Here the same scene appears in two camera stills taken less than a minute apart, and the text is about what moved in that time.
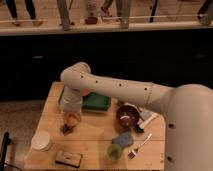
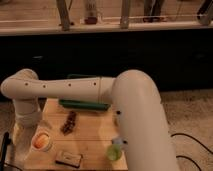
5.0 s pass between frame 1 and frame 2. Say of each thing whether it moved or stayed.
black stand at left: stayed
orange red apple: moved
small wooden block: stayed
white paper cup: stayed
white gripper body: moved
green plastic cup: stayed
